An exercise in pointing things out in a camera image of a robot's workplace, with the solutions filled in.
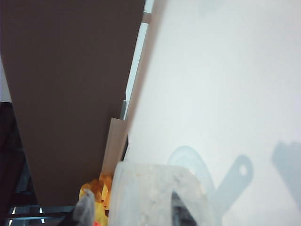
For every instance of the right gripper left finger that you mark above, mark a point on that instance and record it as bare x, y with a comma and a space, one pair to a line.
85, 209

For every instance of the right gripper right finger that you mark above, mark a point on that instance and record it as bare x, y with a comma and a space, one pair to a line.
182, 212

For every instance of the translucent plastic ice scoop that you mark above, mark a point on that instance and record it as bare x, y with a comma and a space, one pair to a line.
145, 195

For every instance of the orange yellow wrapper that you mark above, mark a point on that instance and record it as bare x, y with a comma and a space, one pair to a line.
103, 190

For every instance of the metal partition clamp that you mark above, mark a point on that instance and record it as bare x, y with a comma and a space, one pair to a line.
124, 109

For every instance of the wide brown desk partition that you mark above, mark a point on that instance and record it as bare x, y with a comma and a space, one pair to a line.
58, 94

